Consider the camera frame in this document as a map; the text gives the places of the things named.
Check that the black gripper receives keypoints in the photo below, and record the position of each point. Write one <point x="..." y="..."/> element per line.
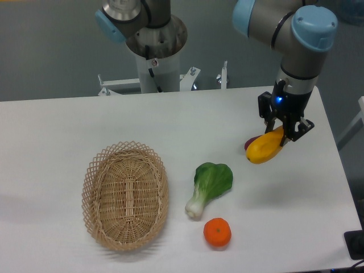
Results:
<point x="294" y="127"/>

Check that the yellow mango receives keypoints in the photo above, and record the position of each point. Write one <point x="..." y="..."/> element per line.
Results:
<point x="266" y="147"/>

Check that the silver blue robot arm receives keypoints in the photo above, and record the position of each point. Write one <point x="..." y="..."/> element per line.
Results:
<point x="301" y="31"/>

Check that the purple eggplant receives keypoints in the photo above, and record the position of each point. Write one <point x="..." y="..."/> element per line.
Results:
<point x="249" y="142"/>

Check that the green bok choy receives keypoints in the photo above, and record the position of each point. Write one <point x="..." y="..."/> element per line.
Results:
<point x="210" y="181"/>

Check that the orange tangerine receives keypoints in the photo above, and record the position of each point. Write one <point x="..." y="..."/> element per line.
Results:
<point x="217" y="232"/>

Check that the black device at edge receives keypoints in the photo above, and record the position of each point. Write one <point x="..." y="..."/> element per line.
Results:
<point x="354" y="243"/>

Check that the woven wicker basket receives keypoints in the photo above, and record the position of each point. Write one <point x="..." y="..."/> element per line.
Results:
<point x="125" y="196"/>

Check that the white frame at right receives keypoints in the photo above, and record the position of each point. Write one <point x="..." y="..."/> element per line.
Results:
<point x="352" y="128"/>

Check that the white metal base frame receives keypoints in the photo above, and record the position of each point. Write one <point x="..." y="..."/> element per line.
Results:
<point x="187" y="82"/>

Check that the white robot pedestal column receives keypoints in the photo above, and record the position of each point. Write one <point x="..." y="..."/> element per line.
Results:
<point x="156" y="73"/>

